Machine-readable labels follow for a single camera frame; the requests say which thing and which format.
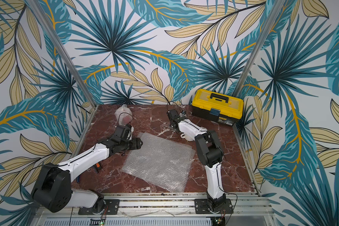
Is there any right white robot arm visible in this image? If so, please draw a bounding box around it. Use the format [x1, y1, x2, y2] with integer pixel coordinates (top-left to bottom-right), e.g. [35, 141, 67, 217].
[167, 109, 226, 209]

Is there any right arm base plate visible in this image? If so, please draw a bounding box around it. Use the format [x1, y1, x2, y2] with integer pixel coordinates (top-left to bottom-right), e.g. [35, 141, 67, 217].
[194, 198, 234, 215]

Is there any yellow black toolbox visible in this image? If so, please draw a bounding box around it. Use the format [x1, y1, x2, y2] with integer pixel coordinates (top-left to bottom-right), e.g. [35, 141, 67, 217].
[192, 89, 244, 126]

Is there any aluminium frame post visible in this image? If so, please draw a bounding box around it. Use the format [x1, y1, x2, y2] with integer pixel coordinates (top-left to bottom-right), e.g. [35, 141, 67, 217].
[27, 0, 97, 109]
[232, 1, 285, 97]

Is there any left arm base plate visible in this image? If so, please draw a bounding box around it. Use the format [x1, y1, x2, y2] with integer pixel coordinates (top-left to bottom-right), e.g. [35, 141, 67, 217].
[78, 199, 120, 217]

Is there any clear bubble wrap sheet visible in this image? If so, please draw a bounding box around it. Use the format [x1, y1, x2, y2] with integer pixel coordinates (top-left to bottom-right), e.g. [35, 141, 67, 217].
[121, 133, 195, 193]
[115, 104, 134, 126]

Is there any front aluminium rail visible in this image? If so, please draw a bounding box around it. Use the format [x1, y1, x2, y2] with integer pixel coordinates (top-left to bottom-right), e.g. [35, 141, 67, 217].
[31, 193, 278, 226]

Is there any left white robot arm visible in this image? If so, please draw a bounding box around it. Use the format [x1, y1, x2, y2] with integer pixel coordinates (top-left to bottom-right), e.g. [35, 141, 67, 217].
[31, 125, 143, 215]

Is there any right aluminium frame post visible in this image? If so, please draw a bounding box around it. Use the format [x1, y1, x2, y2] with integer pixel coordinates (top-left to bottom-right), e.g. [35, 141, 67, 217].
[232, 1, 285, 97]

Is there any left aluminium frame post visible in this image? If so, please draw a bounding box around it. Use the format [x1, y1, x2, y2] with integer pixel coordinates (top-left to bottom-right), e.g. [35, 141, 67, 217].
[27, 0, 97, 109]

